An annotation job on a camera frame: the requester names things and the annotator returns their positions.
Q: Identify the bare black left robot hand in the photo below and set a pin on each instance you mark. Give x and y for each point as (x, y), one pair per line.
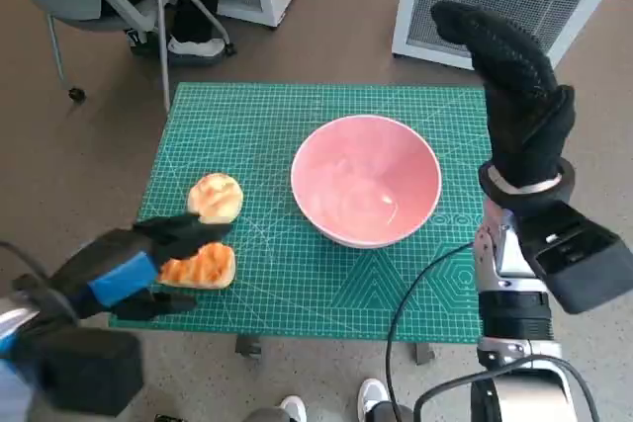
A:
(123, 278)

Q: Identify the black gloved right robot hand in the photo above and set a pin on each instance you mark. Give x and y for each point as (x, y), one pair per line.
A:
(524, 115)

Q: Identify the oblong striped toy bread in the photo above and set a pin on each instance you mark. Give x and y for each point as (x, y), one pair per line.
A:
(207, 266)

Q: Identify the round toy bread bun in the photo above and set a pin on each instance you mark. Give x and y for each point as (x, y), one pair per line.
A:
(217, 194)

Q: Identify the pink bowl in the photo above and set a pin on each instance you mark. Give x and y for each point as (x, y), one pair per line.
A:
(356, 180)

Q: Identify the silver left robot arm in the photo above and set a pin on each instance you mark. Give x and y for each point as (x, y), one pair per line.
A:
(15, 308)

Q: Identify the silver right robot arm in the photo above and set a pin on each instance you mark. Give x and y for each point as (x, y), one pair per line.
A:
(514, 313)

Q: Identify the green cutting mat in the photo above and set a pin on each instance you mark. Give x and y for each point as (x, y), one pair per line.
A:
(297, 283)

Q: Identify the grey metal pole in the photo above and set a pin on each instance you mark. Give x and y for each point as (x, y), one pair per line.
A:
(160, 22)

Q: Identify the person with white shoes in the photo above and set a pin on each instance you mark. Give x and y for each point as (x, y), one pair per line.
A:
(371, 392)

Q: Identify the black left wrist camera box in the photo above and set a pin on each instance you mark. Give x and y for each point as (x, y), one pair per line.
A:
(84, 372)

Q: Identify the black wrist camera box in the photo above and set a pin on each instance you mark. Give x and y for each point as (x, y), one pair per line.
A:
(84, 372)
(578, 264)

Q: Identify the dark metal table bracket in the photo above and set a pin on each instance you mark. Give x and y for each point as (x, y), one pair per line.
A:
(248, 347)
(424, 355)

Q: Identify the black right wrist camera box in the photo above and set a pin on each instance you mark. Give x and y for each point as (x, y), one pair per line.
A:
(578, 264)

